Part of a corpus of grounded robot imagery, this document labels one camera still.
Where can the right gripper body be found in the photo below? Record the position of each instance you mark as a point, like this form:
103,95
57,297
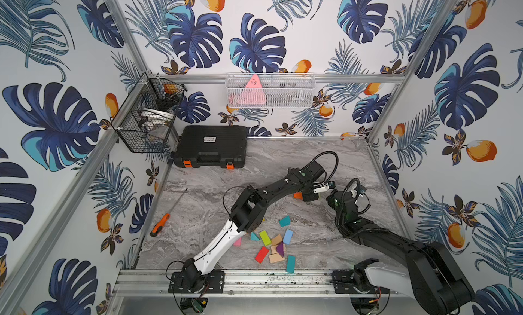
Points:
331,202

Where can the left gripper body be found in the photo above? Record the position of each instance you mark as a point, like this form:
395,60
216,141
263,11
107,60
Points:
308,194

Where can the lime green block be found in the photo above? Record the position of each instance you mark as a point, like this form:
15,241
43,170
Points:
265,238

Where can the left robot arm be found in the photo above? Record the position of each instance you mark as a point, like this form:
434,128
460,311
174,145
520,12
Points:
247,214

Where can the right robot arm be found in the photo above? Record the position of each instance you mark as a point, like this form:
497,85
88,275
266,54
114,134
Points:
434,280

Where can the teal block upper right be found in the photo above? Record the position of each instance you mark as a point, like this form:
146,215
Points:
286,221

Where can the light blue block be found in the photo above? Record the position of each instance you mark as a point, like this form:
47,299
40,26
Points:
288,236

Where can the purple triangle block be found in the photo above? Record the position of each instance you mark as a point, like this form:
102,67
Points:
280,249

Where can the natural wood block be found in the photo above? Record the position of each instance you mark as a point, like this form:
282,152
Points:
275,258

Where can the red block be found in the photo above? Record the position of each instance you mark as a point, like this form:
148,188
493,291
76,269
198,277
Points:
262,254

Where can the pink triangle sign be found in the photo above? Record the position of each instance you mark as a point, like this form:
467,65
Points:
253,93

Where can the black tool case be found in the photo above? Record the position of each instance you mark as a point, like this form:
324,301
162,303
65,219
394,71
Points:
211,146

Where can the teal block near rail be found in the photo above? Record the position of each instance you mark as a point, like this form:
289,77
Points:
291,264

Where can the white wire shelf basket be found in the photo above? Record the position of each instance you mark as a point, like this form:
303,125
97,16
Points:
282,90

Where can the orange handled screwdriver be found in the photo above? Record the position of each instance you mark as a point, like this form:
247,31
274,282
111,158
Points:
157,229

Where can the black wire basket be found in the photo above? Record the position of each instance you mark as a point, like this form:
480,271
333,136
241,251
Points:
149,115

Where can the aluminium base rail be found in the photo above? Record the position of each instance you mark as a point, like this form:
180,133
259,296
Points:
247,283

